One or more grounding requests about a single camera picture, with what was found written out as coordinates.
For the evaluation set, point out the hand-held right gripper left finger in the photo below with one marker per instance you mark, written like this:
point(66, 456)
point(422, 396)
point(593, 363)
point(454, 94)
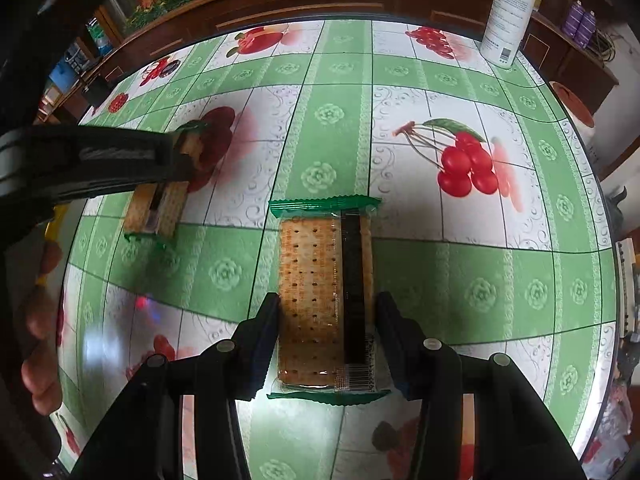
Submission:
point(265, 345)

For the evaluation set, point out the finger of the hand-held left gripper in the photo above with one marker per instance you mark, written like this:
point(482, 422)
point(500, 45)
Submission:
point(177, 157)

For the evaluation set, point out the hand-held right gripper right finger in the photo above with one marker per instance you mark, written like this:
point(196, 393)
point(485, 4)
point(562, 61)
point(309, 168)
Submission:
point(392, 345)

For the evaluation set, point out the clear green-edged cracker packet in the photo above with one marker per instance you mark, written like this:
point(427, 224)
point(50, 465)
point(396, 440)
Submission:
point(170, 210)
point(310, 285)

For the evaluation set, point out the person's left hand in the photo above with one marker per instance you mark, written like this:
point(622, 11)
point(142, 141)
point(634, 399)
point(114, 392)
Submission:
point(42, 380)

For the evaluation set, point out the small black box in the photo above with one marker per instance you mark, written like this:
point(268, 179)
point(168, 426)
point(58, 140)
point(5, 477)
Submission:
point(95, 91)

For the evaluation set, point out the blue plastic container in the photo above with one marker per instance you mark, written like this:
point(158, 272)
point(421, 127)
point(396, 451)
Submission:
point(65, 74)

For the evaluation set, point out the green checked fruit tablecloth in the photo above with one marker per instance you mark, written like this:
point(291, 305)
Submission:
point(400, 160)

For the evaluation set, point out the white power strip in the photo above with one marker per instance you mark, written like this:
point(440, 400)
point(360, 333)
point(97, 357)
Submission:
point(627, 285)

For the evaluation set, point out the white bin with brown lid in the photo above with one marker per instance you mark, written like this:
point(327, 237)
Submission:
point(572, 105)

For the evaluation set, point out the white plastic bottle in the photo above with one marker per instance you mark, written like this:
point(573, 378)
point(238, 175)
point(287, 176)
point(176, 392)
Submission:
point(507, 25)

